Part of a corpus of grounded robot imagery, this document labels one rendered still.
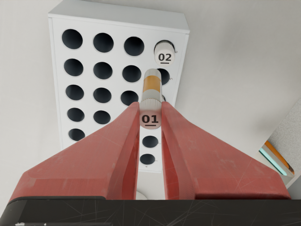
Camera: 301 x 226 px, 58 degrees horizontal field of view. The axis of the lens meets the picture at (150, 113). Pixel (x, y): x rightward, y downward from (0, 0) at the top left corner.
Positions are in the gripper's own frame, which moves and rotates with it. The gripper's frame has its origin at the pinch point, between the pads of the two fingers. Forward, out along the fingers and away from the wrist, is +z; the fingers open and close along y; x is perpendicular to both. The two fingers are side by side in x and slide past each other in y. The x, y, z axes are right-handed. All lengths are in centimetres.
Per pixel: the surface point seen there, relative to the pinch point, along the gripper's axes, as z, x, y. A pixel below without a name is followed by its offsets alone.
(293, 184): 1.8, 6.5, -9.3
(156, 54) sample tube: 5.2, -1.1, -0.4
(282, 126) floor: 85, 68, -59
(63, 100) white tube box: 6.3, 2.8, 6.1
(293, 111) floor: 85, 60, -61
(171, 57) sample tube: 5.1, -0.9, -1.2
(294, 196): 1.2, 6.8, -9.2
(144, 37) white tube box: 6.3, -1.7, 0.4
